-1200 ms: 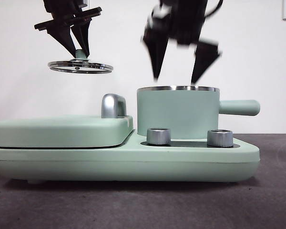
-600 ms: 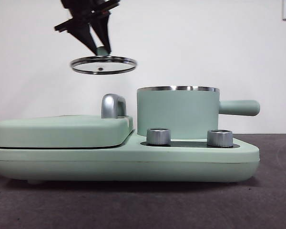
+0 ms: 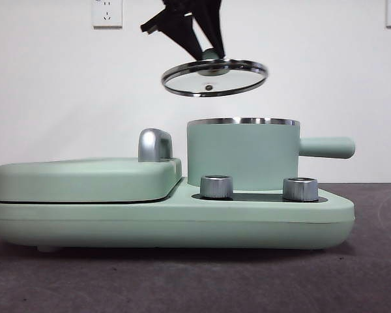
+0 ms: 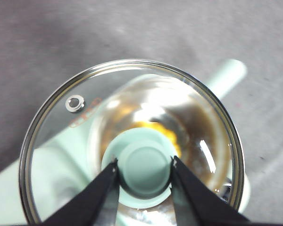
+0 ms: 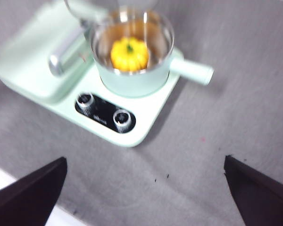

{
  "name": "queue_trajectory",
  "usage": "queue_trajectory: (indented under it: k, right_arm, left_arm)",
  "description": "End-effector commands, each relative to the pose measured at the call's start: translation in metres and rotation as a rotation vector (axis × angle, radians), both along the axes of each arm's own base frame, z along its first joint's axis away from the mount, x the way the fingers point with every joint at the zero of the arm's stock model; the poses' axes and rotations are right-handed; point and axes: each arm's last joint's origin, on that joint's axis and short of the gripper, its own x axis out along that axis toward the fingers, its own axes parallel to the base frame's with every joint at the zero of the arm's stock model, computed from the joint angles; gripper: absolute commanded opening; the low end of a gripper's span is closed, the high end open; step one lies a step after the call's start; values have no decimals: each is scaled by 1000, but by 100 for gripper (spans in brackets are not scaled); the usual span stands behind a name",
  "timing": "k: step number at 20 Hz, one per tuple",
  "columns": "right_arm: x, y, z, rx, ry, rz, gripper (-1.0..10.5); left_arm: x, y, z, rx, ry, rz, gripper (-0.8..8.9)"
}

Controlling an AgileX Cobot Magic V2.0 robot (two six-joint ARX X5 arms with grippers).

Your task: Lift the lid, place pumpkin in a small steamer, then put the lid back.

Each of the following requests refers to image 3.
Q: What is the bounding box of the glass lid with green knob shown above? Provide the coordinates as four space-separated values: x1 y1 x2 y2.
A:
161 48 268 98

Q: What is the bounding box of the mint green breakfast machine base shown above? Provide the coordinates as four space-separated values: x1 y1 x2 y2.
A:
0 177 356 254

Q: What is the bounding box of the silver cover handle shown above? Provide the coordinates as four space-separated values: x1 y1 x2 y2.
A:
138 128 174 163

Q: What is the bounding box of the mint green hinged griddle cover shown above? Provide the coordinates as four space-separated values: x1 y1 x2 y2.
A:
0 157 183 202

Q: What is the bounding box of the silver control knob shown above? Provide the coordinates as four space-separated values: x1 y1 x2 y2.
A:
199 175 234 199
282 177 319 201

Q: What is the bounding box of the mint green saucepan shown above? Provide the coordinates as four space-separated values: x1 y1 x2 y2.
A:
186 117 356 192

